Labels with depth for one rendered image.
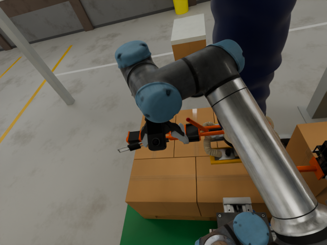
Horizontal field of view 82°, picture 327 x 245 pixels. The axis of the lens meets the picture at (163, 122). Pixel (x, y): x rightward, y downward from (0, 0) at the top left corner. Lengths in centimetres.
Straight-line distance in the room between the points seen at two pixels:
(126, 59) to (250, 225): 67
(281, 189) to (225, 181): 127
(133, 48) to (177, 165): 140
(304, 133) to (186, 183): 90
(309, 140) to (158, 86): 121
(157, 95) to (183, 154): 147
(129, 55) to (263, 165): 31
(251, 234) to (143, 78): 64
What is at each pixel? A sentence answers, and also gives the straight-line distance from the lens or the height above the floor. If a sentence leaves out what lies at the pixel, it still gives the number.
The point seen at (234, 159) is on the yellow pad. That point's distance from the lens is 111.
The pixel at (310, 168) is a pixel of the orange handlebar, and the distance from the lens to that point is 102.
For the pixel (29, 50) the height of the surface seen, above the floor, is 113.
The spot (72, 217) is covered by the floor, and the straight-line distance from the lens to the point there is 264.
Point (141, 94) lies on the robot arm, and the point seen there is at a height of 184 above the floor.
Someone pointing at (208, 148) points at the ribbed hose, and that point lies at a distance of 107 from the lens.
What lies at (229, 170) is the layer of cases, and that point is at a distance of 167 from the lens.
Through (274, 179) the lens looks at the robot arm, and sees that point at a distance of 36.
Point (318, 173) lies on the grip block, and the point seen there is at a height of 118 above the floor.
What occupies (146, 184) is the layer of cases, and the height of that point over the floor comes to 54.
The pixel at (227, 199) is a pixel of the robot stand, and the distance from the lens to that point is 110.
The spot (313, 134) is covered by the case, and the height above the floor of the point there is 95.
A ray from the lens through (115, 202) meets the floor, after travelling 241.
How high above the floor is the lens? 204
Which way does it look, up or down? 47 degrees down
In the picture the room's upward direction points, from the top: 20 degrees counter-clockwise
